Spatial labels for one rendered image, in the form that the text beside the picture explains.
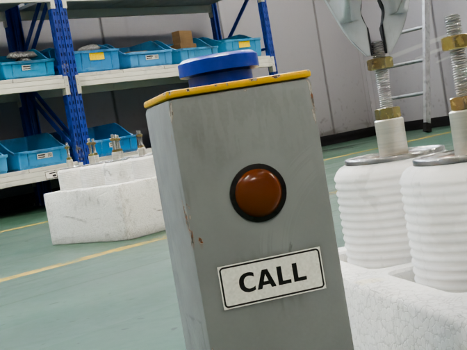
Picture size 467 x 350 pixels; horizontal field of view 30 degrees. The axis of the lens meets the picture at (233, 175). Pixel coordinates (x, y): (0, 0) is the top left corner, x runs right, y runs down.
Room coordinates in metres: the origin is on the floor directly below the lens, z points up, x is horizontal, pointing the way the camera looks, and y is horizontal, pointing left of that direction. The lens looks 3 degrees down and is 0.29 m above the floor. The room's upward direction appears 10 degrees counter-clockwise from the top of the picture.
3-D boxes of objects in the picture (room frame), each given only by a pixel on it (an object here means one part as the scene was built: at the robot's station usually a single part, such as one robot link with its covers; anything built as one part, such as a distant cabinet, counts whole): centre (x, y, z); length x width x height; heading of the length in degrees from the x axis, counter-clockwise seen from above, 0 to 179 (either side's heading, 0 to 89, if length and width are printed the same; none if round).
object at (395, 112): (0.66, -0.12, 0.29); 0.02 x 0.02 x 0.01; 13
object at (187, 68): (0.43, 0.00, 0.32); 0.04 x 0.04 x 0.02
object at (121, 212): (3.01, 0.38, 0.09); 0.39 x 0.39 x 0.18; 49
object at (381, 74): (0.66, -0.12, 0.30); 0.01 x 0.01 x 0.08
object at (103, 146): (5.75, 0.87, 0.36); 0.50 x 0.38 x 0.21; 43
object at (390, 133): (0.66, -0.12, 0.26); 0.02 x 0.02 x 0.03
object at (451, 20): (0.55, -0.15, 0.30); 0.01 x 0.01 x 0.08
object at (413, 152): (0.66, -0.12, 0.25); 0.08 x 0.08 x 0.01
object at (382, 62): (0.66, -0.12, 0.32); 0.02 x 0.02 x 0.01; 13
